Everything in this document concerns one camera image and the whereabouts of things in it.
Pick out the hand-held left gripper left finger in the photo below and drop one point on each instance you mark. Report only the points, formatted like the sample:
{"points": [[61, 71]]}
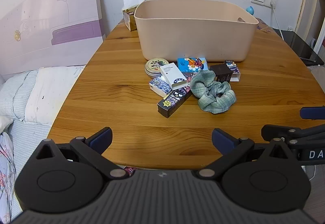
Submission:
{"points": [[101, 137]]}

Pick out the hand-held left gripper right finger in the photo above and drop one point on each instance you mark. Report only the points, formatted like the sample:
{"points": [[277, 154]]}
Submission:
{"points": [[223, 139]]}

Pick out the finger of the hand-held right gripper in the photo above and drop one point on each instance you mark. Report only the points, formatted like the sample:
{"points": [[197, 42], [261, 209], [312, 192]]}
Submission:
{"points": [[311, 113], [279, 132]]}

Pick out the green checked scrunchie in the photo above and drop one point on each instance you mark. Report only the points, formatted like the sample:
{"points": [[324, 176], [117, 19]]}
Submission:
{"points": [[215, 105]]}

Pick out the long black cartoon box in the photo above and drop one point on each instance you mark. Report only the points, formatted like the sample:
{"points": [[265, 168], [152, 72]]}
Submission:
{"points": [[170, 102]]}

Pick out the dark brown box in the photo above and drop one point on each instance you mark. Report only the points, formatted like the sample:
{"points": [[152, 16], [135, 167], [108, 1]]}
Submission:
{"points": [[221, 71]]}

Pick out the purple patterned sliding box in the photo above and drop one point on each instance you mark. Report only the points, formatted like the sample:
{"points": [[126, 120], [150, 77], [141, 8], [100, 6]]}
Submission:
{"points": [[235, 72]]}

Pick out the dark pink patterned box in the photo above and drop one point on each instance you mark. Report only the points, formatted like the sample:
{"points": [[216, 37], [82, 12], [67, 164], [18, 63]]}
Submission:
{"points": [[191, 77]]}

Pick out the blue white patterned box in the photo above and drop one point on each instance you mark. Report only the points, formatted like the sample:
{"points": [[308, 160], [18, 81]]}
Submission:
{"points": [[160, 85]]}

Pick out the blue colourful cartoon box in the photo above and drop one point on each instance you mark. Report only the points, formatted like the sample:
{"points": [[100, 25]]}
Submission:
{"points": [[191, 64]]}

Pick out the white box with black label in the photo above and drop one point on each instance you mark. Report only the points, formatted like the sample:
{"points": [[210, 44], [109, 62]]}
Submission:
{"points": [[172, 74]]}

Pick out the round decorated tin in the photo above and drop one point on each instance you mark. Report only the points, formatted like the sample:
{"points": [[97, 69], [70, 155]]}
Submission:
{"points": [[152, 66]]}

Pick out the beige plastic storage bin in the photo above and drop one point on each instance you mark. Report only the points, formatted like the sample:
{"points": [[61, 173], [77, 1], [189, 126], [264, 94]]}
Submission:
{"points": [[193, 36]]}

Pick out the grey cloth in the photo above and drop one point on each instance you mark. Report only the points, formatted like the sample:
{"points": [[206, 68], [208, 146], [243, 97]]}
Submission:
{"points": [[318, 82]]}

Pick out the pink patterned packet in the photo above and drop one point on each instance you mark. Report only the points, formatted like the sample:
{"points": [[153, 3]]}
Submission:
{"points": [[129, 170]]}

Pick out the black side table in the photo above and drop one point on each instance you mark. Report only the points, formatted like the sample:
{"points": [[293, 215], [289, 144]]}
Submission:
{"points": [[302, 46]]}

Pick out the light checked bed sheet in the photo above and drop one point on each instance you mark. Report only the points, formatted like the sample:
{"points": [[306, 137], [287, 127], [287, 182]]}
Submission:
{"points": [[28, 142]]}

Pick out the light blue white pillow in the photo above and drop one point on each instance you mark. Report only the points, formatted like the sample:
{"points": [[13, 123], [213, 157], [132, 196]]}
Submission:
{"points": [[38, 92]]}

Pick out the purple floral table mat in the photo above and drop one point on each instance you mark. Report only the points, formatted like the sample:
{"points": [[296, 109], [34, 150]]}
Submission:
{"points": [[265, 26]]}

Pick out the floral blanket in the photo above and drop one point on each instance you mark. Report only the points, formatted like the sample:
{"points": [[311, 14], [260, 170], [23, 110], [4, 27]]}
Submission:
{"points": [[6, 168]]}

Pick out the white power plug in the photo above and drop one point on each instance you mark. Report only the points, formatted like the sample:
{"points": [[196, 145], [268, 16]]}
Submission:
{"points": [[272, 3]]}

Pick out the blue toy figurine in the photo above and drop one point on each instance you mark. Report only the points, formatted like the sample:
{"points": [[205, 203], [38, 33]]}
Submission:
{"points": [[250, 10]]}

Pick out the brown tissue box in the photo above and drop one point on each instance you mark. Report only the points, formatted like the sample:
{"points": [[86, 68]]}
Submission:
{"points": [[129, 19]]}

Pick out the pink purple bed headboard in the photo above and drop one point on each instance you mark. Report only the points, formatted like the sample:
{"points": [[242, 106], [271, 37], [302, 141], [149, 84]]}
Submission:
{"points": [[45, 26]]}

